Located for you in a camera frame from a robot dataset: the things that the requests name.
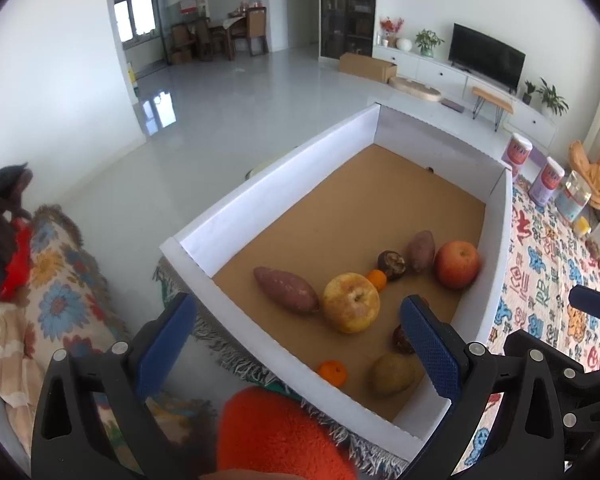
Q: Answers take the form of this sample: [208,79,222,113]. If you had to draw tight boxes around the patterned woven tablecloth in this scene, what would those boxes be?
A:
[486,178,600,372]

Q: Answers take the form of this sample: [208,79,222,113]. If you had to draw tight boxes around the small wooden bench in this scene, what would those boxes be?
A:
[471,86,514,132]

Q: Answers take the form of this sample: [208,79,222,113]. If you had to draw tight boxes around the potted green plant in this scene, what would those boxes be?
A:
[536,78,569,117]

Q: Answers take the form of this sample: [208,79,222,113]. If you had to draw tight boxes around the round wooden floor tray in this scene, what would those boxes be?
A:
[388,76,443,103]

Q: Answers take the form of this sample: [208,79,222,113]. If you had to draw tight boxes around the dining table with chairs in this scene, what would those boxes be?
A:
[170,6,270,64]

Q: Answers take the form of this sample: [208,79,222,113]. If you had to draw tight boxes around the floral sofa blanket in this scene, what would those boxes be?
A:
[0,206,214,479]

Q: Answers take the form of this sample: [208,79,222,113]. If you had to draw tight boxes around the green brown pear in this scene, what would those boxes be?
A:
[368,352,419,396]

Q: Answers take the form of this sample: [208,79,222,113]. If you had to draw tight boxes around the small yellow lid jar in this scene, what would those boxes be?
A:
[572,217,591,238]

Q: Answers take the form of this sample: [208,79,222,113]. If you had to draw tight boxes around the brown cardboard box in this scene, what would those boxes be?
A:
[338,52,398,84]

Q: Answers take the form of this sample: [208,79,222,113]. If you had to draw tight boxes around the right pink canister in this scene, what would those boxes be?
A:
[528,156,565,207]

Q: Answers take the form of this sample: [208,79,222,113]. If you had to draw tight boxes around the red flower vase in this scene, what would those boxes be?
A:
[379,18,404,48]

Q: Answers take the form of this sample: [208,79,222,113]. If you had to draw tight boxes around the white tv cabinet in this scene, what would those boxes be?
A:
[373,46,557,150]

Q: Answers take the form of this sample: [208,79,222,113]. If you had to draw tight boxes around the pink canister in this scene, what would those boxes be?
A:
[501,132,533,181]
[528,156,565,207]

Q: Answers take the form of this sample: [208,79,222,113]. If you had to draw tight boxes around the left pink canister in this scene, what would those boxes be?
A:
[501,132,533,181]

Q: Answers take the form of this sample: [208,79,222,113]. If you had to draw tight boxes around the clear glass jar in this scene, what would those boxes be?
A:
[555,170,592,223]

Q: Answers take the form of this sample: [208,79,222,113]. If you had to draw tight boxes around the small orange tangerine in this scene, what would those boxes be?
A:
[366,269,388,292]

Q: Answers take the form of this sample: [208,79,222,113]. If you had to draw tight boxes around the black television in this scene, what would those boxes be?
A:
[449,23,526,93]

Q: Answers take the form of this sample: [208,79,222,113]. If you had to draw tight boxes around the red apple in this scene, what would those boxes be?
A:
[434,240,481,290]

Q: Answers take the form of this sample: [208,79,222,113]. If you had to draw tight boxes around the dark mangosteen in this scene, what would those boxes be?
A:
[391,325,415,354]
[377,250,407,282]

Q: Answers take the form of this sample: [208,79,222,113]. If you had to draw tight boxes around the purple sweet potato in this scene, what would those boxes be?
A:
[404,230,436,273]
[253,266,320,314]

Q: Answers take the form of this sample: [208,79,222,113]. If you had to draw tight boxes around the yellow bruised apple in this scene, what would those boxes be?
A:
[322,272,380,334]

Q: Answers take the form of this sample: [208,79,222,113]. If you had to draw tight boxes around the white cardboard box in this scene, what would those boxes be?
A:
[161,104,513,460]

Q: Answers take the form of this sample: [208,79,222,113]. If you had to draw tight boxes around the black display cabinet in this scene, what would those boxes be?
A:
[320,0,376,60]

